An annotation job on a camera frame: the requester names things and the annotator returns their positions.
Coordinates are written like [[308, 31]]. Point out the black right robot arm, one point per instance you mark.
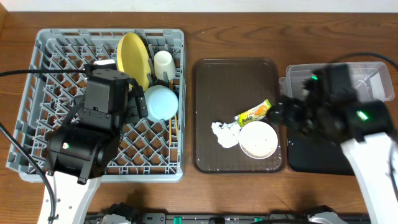
[[363, 129]]

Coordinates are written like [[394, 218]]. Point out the grey dishwasher rack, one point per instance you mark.
[[144, 154]]

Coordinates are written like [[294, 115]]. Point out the brown serving tray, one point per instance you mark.
[[224, 88]]

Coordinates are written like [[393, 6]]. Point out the crumpled white tissue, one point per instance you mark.
[[227, 133]]

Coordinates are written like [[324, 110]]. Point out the white small plate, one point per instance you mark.
[[258, 140]]

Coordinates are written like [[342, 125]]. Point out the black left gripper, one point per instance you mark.
[[134, 104]]

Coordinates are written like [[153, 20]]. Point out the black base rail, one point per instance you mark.
[[123, 213]]

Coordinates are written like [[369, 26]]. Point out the clear plastic bin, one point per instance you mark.
[[371, 80]]

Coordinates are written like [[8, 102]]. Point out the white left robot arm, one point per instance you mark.
[[79, 151]]

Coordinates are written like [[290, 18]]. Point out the yellow plate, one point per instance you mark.
[[132, 59]]

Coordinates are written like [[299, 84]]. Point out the cream cup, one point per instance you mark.
[[164, 62]]

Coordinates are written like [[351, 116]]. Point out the Apollo snack wrapper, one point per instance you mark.
[[254, 114]]

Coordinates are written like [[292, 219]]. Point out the light blue bowl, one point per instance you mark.
[[162, 103]]

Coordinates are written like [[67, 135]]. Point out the black tray bin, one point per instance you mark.
[[306, 154]]

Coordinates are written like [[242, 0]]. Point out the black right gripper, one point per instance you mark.
[[294, 111]]

